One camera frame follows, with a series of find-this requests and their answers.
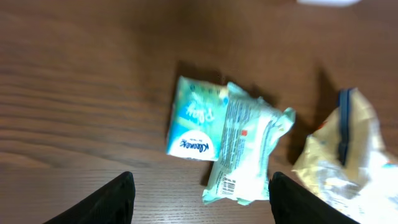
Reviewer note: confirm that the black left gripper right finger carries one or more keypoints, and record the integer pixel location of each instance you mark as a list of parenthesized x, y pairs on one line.
[(293, 204)]

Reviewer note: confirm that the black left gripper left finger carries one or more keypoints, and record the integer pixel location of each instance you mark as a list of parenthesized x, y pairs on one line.
[(112, 203)]

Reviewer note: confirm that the teal wet wipes pack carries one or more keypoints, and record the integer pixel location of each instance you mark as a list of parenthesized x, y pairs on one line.
[(252, 129)]

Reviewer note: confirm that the white snack bag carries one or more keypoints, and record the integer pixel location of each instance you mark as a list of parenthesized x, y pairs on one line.
[(345, 163)]

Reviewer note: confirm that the teal kleenex tissue pack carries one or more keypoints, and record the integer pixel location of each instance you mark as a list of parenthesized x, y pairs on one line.
[(197, 120)]

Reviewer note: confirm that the white barcode scanner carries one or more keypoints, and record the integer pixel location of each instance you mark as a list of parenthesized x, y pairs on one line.
[(329, 3)]

